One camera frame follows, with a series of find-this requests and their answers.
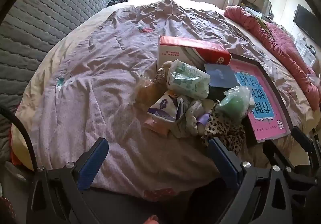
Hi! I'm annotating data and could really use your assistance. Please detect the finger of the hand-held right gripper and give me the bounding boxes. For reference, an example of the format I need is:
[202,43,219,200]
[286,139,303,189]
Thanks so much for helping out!
[262,140,293,172]
[292,126,314,151]

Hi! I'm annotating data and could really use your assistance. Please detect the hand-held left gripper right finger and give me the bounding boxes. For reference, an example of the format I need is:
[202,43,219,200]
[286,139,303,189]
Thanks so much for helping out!
[208,137,295,224]

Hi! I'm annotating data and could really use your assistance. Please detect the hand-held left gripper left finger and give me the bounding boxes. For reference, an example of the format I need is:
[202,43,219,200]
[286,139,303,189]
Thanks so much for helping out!
[26,137,109,224]

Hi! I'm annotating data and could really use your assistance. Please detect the pink book box tray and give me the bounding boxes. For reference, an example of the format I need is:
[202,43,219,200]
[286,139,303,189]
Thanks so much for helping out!
[227,53,293,143]

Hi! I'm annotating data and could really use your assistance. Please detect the leopard print cloth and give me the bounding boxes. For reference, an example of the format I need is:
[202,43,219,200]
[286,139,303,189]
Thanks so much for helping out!
[201,100,246,157]

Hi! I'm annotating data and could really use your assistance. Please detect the cream plush bear purple dress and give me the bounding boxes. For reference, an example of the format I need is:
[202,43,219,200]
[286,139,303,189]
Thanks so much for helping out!
[196,99,216,134]

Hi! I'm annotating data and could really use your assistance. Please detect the white floral tissue pack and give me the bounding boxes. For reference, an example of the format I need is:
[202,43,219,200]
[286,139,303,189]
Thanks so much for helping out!
[173,100,208,139]

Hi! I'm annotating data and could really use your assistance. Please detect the green sponge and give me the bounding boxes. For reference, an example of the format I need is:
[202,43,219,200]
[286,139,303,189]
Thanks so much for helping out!
[216,86,255,118]

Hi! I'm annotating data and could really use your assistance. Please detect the pink pouch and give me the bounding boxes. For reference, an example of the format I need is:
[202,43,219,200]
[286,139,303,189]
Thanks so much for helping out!
[144,116,171,138]

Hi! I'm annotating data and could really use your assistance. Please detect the purple and white pad packet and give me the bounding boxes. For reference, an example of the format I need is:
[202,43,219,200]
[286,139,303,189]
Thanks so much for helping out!
[147,91,186,123]

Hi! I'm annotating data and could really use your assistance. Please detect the green tissue pack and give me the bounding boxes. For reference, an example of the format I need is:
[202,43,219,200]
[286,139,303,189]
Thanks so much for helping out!
[167,60,210,100]

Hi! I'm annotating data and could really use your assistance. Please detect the clear plastic bag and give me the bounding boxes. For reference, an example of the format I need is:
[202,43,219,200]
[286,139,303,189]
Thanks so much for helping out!
[307,73,321,86]

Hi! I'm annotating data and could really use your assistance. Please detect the dark blue box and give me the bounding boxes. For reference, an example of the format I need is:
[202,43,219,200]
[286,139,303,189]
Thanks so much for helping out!
[204,62,241,89]

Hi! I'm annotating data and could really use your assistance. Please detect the white cabinet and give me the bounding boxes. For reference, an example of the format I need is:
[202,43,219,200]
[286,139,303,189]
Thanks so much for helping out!
[293,33,319,66]

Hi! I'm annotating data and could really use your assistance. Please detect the red quilt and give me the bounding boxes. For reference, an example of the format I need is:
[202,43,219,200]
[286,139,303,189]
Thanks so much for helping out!
[223,5,321,111]

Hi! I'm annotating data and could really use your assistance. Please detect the pale purple printed blanket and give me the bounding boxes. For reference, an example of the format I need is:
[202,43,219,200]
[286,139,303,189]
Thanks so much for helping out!
[15,0,314,202]

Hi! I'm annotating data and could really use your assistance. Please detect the black television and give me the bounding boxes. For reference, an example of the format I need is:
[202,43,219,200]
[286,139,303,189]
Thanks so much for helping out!
[293,4,321,47]

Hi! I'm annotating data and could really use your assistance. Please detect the red and white tissue box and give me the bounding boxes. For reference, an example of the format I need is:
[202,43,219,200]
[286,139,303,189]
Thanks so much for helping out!
[157,36,232,71]

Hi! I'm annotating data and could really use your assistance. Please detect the green cloth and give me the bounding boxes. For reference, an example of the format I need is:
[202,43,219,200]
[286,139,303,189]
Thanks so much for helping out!
[256,17,270,30]

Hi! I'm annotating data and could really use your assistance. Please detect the white standing fan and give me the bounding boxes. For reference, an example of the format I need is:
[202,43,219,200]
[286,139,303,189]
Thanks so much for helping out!
[258,0,272,17]

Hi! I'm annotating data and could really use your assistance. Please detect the grey quilted headboard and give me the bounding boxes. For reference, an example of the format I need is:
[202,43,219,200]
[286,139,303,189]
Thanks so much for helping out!
[0,0,117,164]

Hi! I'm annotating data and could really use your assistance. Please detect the black cable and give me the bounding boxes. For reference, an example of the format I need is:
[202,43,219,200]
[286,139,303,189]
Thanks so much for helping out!
[0,106,38,172]

